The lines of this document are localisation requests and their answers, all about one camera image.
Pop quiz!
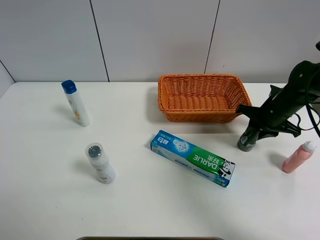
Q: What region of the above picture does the dark green tube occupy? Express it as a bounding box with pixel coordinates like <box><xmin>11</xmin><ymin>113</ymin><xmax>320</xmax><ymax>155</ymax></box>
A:
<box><xmin>237</xmin><ymin>125</ymin><xmax>260</xmax><ymax>152</ymax></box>

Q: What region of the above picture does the white bottle blue cap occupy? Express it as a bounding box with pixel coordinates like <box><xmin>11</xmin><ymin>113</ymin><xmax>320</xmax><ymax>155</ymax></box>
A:
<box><xmin>61</xmin><ymin>80</ymin><xmax>90</xmax><ymax>127</ymax></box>

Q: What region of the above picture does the white bottle clear brush cap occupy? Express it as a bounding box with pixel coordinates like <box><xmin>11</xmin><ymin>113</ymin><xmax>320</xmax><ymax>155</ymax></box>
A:
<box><xmin>85</xmin><ymin>142</ymin><xmax>116</xmax><ymax>184</ymax></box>

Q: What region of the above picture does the Darlie toothpaste box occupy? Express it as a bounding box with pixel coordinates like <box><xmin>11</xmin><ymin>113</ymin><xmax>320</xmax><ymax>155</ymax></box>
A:
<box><xmin>150</xmin><ymin>130</ymin><xmax>236</xmax><ymax>188</ymax></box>

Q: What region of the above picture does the orange woven basket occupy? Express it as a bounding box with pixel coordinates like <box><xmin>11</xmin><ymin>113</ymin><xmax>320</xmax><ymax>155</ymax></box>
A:
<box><xmin>158</xmin><ymin>73</ymin><xmax>252</xmax><ymax>124</ymax></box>

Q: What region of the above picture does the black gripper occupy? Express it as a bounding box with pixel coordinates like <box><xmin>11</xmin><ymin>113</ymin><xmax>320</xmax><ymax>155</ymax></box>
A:
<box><xmin>235</xmin><ymin>84</ymin><xmax>306</xmax><ymax>139</ymax></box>

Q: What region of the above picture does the pink bottle white cap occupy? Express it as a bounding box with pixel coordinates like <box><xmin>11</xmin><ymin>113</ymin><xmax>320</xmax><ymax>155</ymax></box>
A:
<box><xmin>282</xmin><ymin>141</ymin><xmax>317</xmax><ymax>174</ymax></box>

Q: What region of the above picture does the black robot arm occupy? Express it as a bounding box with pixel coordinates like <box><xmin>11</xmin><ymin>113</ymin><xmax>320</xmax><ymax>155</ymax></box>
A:
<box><xmin>236</xmin><ymin>60</ymin><xmax>320</xmax><ymax>145</ymax></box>

